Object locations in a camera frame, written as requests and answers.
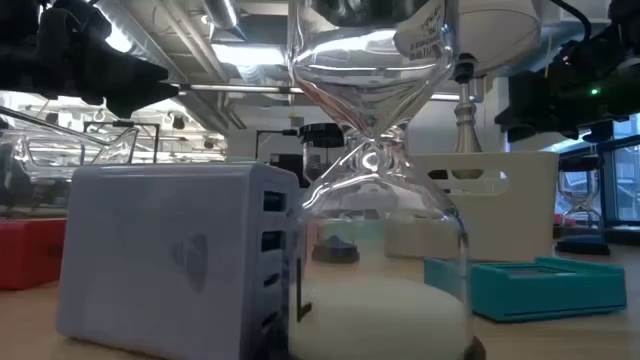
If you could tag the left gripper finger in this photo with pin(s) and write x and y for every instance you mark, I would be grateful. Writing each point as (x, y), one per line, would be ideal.
(140, 97)
(140, 72)

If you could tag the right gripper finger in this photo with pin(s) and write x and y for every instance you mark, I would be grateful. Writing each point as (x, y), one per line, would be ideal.
(540, 90)
(530, 122)

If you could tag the lavender wall charger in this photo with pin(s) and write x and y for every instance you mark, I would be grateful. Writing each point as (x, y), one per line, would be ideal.
(150, 260)

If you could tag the teal box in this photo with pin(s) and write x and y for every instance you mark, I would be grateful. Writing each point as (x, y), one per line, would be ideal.
(550, 295)

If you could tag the large red wall charger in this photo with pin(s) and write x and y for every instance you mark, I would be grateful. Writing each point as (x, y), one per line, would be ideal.
(30, 250)

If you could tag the large hourglass white sand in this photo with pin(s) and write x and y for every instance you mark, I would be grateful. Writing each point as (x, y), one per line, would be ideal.
(375, 320)

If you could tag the white shade table lamp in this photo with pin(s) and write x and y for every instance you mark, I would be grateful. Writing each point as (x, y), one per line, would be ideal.
(500, 30)

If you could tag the clear plastic tray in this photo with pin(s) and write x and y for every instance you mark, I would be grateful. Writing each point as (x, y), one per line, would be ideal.
(60, 160)

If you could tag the red toolbox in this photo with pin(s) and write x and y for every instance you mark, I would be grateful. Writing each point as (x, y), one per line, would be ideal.
(562, 220)

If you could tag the black monitor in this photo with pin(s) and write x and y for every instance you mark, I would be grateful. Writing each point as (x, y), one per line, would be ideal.
(287, 167)

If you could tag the green translucent plastic tray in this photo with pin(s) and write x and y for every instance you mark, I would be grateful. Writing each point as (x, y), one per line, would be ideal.
(367, 229)

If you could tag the black workstation frame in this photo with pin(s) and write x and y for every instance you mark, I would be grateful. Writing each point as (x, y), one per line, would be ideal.
(275, 131)

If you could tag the black table frame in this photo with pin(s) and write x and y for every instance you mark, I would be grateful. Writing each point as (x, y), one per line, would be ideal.
(625, 235)

